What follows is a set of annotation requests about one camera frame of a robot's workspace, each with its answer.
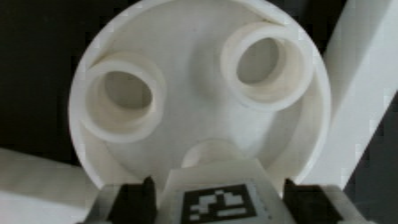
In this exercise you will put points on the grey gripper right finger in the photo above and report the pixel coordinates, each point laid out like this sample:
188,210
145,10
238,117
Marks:
320,205

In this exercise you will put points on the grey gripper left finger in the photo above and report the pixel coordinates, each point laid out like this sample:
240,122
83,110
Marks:
124,204

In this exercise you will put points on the white stool leg with tag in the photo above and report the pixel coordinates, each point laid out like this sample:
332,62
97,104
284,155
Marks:
220,194

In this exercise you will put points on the white round stool seat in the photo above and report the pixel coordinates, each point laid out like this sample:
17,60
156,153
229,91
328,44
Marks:
200,78

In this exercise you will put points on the white L-shaped fence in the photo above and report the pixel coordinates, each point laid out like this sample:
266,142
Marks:
48,28

